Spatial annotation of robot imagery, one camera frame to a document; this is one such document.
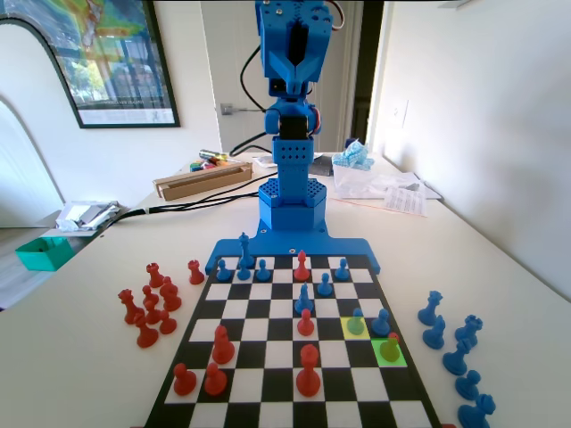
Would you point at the blue geared gripper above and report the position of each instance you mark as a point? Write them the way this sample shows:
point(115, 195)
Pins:
point(292, 67)

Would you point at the blue chess pawn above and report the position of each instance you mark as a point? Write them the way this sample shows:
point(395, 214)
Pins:
point(243, 274)
point(380, 325)
point(262, 273)
point(324, 287)
point(467, 387)
point(222, 273)
point(341, 271)
point(355, 325)

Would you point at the blue 3D-printed robot arm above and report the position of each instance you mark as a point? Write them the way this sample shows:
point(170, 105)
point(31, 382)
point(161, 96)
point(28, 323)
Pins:
point(292, 178)

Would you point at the blue king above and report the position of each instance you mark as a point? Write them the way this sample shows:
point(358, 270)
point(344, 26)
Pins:
point(245, 252)

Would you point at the blue chess bishop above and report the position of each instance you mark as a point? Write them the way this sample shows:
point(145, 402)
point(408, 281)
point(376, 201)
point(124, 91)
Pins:
point(456, 362)
point(304, 303)

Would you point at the black and white chessboard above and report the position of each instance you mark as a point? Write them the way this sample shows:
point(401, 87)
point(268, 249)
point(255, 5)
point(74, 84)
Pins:
point(250, 330)

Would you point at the blue chess queen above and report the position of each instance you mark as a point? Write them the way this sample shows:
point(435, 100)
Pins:
point(429, 312)

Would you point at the blue chess knight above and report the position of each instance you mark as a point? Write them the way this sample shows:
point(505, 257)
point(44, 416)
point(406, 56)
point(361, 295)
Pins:
point(433, 336)

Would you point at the red chess king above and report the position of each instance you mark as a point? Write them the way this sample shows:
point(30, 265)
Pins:
point(308, 379)

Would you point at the blue chess rook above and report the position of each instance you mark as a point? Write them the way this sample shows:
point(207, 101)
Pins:
point(468, 332)
point(474, 414)

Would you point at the white door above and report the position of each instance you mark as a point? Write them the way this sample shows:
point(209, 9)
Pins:
point(232, 53)

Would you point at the white paper sheets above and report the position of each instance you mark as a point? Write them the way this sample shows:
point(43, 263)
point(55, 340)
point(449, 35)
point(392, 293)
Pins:
point(267, 161)

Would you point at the silver cylinder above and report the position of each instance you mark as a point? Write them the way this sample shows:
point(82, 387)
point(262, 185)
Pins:
point(212, 154)

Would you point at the grey flat pad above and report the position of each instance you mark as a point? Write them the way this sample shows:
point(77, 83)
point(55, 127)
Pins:
point(322, 167)

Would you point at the blue white patterned bag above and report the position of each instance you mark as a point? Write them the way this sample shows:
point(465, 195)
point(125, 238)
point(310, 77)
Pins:
point(354, 156)

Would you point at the pack of coloured markers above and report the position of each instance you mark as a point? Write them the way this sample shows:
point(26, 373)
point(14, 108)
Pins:
point(203, 166)

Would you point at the long cardboard box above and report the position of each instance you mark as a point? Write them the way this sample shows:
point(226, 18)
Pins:
point(203, 183)

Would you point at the clear plastic bag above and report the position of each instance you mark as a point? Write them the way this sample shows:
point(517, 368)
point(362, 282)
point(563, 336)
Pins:
point(366, 185)

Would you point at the printed paper sheet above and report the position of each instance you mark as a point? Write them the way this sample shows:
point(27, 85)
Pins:
point(406, 201)

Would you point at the crumpled paper foil pile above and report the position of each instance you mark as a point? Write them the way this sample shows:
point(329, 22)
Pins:
point(87, 216)

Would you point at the white arched panel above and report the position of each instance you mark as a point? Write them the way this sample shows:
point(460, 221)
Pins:
point(22, 169)

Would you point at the green plastic bin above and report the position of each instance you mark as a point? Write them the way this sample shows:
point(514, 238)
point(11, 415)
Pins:
point(44, 254)

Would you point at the black framed wall poster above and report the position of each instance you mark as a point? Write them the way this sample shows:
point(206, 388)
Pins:
point(116, 67)

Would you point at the blue arm base plate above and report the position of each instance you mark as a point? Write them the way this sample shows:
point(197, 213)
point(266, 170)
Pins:
point(276, 245)

